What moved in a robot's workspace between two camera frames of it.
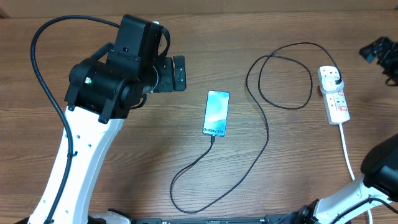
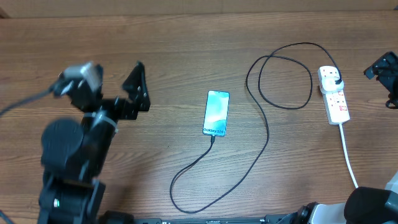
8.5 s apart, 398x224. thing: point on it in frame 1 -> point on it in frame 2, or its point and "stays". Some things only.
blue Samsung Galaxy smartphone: (216, 113) stays
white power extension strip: (335, 104) stays
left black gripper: (165, 65) -> (140, 99)
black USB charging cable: (265, 55) stays
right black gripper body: (388, 60) -> (388, 79)
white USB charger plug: (329, 86) stays
